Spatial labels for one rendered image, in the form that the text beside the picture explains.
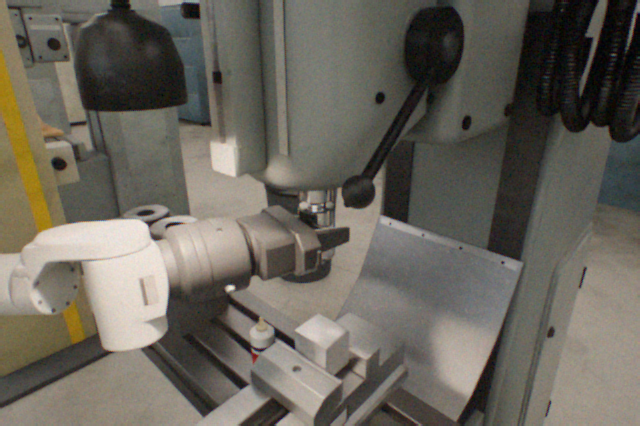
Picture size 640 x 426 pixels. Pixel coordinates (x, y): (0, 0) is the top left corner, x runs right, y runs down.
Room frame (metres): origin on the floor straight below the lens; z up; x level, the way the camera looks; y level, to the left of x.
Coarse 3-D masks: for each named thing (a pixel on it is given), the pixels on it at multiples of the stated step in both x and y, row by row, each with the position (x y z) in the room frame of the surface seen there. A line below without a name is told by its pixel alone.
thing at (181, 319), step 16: (144, 208) 0.79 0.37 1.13; (160, 208) 0.79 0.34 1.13; (160, 224) 0.71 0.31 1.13; (176, 224) 0.72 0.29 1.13; (160, 240) 0.66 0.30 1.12; (176, 304) 0.62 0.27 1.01; (208, 304) 0.68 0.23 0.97; (224, 304) 0.71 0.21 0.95; (176, 320) 0.63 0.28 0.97; (192, 320) 0.64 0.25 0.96; (208, 320) 0.67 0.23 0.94
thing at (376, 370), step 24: (360, 336) 0.50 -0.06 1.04; (384, 336) 0.55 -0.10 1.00; (360, 360) 0.46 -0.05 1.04; (384, 360) 0.49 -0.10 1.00; (360, 384) 0.44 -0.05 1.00; (384, 384) 0.49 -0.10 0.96; (240, 408) 0.40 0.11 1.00; (264, 408) 0.41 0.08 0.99; (336, 408) 0.40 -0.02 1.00; (360, 408) 0.44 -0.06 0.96
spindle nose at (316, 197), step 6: (300, 192) 0.46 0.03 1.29; (306, 192) 0.45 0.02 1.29; (312, 192) 0.45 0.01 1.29; (318, 192) 0.45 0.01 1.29; (324, 192) 0.45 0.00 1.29; (330, 192) 0.46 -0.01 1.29; (300, 198) 0.46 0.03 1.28; (306, 198) 0.45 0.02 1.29; (312, 198) 0.45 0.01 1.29; (318, 198) 0.45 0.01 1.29; (324, 198) 0.45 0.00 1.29; (330, 198) 0.46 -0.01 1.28
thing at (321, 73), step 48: (288, 0) 0.37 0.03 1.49; (336, 0) 0.37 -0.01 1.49; (384, 0) 0.40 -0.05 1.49; (432, 0) 0.46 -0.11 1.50; (288, 48) 0.37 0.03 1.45; (336, 48) 0.37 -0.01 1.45; (384, 48) 0.40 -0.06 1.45; (288, 96) 0.38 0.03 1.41; (336, 96) 0.37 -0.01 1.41; (384, 96) 0.40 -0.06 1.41; (432, 96) 0.46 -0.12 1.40; (288, 144) 0.38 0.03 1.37; (336, 144) 0.37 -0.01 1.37
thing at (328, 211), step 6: (300, 204) 0.48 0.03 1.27; (306, 204) 0.48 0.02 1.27; (330, 204) 0.48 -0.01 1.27; (300, 210) 0.46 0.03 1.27; (306, 210) 0.46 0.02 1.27; (312, 210) 0.46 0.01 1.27; (318, 210) 0.46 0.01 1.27; (324, 210) 0.46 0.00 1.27; (330, 210) 0.46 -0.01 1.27; (300, 216) 0.46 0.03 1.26; (306, 216) 0.46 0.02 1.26; (312, 216) 0.45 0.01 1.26; (318, 216) 0.45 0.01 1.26; (324, 216) 0.45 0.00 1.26; (330, 216) 0.46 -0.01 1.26
